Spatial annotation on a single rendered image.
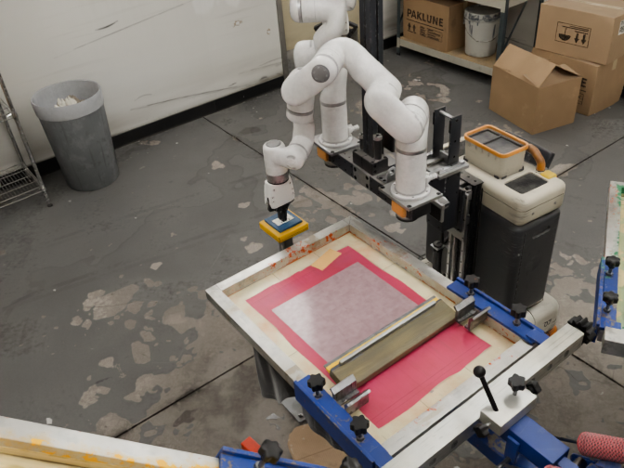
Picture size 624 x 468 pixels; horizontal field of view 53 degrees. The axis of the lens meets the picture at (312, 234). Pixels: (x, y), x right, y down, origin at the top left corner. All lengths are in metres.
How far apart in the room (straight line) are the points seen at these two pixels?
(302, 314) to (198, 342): 1.41
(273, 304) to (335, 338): 0.24
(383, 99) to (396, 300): 0.59
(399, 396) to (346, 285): 0.45
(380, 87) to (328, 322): 0.68
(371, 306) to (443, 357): 0.27
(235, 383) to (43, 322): 1.18
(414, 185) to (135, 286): 2.09
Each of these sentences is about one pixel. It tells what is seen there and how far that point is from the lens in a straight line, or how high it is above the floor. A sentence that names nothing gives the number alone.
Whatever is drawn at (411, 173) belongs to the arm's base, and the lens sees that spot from 1.94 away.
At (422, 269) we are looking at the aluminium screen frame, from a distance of 1.94.
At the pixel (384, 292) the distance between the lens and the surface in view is 1.90.
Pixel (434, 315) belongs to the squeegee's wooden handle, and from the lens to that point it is 1.79.
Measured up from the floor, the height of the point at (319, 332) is 0.96.
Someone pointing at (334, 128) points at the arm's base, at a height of 1.21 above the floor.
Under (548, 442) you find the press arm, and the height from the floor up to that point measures 1.04.
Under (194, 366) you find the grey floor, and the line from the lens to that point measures 3.09.
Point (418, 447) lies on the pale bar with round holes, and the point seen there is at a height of 1.04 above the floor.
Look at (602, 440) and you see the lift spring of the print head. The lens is 1.46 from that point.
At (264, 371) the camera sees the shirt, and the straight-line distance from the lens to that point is 2.09.
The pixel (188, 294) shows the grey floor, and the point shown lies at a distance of 3.48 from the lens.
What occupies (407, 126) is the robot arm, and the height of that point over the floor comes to 1.42.
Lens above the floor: 2.23
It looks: 36 degrees down
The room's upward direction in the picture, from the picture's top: 5 degrees counter-clockwise
